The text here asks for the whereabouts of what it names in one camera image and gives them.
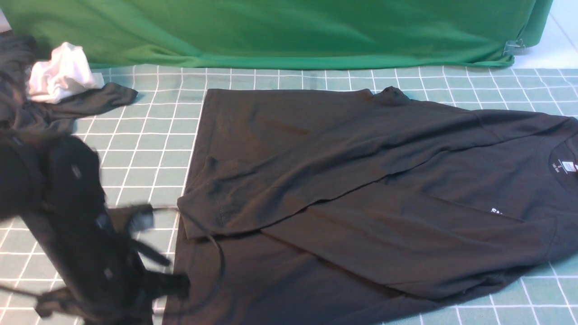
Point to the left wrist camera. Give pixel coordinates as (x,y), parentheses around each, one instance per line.
(132,218)

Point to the metal binder clip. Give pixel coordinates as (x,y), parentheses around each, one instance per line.
(514,47)

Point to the white crumpled cloth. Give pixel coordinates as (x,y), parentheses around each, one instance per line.
(67,73)

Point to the dark crumpled garment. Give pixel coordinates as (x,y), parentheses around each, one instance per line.
(19,113)

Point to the green backdrop cloth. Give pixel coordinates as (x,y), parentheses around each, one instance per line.
(282,34)

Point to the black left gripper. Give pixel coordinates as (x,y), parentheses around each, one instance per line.
(102,273)

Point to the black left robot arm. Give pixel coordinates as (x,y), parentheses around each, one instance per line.
(20,193)

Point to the gray long-sleeved shirt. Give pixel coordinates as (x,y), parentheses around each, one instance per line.
(355,208)

